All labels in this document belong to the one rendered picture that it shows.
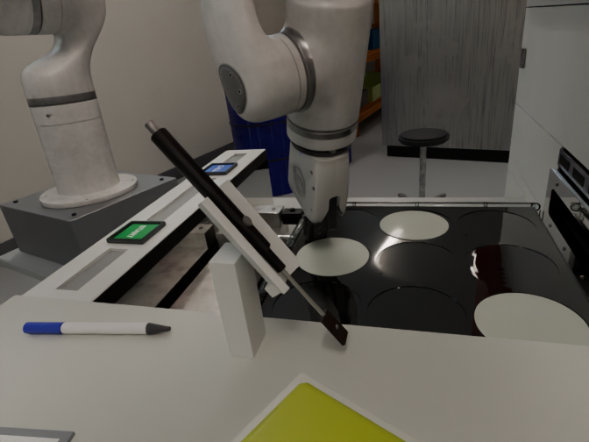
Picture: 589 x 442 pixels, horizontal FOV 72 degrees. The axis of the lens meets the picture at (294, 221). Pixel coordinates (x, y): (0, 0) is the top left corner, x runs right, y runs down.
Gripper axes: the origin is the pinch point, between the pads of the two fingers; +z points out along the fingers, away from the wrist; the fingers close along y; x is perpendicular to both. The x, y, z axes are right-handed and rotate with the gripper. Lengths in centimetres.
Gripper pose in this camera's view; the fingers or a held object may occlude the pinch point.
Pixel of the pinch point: (315, 225)
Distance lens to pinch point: 60.2
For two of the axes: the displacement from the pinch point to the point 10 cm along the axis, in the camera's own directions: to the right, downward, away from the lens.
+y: 3.5, 6.5, -6.7
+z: -0.1, 7.2, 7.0
